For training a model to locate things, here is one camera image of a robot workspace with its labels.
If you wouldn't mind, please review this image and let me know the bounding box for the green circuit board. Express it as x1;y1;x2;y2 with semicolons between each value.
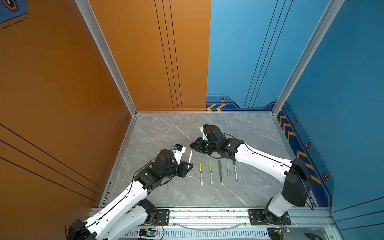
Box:
275;228;290;235
138;229;159;240

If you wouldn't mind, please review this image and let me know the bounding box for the black object bottom right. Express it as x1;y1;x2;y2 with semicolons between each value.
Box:
305;233;323;240

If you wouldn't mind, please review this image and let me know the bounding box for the dark green pen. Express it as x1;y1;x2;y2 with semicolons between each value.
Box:
218;160;224;184

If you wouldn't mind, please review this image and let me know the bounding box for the white pen brown tip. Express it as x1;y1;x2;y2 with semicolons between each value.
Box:
188;149;193;170

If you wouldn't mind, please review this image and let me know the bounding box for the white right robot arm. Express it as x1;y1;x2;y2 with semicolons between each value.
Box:
190;124;313;221

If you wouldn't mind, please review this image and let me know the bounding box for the right green circuit board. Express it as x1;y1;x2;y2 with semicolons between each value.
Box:
275;228;290;235

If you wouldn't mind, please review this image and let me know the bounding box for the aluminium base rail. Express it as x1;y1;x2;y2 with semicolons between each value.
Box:
118;207;343;240

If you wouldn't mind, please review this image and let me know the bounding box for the aluminium corner post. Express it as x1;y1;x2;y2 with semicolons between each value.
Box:
75;0;137;117
272;0;345;117

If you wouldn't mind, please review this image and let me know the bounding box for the white pen green tip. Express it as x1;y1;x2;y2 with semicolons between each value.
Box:
233;161;239;182

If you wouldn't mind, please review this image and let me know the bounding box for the left green circuit board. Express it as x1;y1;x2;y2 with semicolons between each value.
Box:
138;229;159;240

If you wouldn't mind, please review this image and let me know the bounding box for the white pen yellow tip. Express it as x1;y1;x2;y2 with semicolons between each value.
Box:
199;163;204;187

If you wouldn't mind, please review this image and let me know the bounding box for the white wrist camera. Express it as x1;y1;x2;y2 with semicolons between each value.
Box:
171;144;186;165
200;124;210;141

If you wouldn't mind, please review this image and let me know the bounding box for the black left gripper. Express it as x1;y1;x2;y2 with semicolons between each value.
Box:
161;160;194;180

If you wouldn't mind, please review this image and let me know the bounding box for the aluminium right corner post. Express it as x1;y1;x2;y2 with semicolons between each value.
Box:
272;0;345;117

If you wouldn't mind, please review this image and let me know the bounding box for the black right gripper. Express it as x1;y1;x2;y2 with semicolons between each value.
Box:
188;137;220;155

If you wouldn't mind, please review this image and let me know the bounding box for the aluminium left corner post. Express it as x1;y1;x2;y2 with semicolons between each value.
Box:
75;0;137;117

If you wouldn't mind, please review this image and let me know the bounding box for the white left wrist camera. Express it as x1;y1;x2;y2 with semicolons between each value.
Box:
171;144;186;165

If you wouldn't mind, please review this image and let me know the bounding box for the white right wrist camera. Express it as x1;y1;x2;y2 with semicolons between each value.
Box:
200;124;210;141

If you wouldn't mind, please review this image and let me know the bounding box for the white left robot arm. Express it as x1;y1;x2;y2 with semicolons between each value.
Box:
65;150;194;240

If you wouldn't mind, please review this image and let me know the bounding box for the light green pen black tip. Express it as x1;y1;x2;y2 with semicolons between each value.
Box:
226;160;231;183

